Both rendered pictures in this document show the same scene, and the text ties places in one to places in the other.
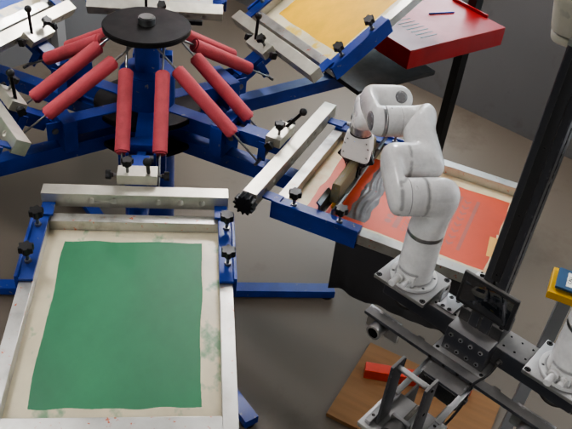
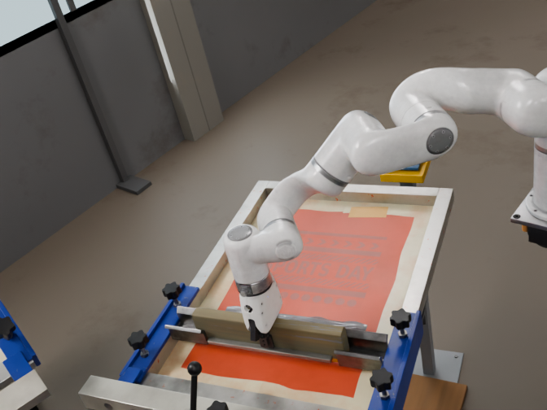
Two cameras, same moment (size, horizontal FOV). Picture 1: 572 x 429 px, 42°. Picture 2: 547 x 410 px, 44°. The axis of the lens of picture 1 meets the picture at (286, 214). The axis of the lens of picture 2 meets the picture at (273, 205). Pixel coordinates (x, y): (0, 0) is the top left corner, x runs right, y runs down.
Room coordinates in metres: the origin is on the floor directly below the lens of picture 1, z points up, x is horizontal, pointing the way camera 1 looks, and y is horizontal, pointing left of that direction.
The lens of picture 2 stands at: (1.88, 0.82, 2.06)
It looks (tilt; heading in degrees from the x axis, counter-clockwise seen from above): 34 degrees down; 279
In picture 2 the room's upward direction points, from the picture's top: 15 degrees counter-clockwise
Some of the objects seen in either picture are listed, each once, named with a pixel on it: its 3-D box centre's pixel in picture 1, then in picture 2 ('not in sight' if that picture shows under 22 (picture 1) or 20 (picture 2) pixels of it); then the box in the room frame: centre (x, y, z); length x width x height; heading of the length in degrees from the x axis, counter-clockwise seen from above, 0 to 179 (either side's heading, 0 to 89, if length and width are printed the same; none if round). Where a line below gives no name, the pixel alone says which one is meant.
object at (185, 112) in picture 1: (148, 105); not in sight; (2.42, 0.57, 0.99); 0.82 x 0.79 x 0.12; 69
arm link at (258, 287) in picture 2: (359, 127); (251, 279); (2.13, -0.21, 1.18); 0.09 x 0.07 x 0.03; 69
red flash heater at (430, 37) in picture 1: (423, 27); not in sight; (3.32, -0.53, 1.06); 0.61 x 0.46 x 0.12; 129
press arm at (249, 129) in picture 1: (265, 140); not in sight; (2.25, 0.11, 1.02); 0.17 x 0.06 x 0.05; 69
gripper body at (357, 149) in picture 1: (358, 143); (259, 298); (2.13, -0.21, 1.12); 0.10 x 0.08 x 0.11; 69
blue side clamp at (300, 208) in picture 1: (315, 220); (395, 372); (1.87, -0.10, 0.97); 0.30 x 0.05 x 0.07; 69
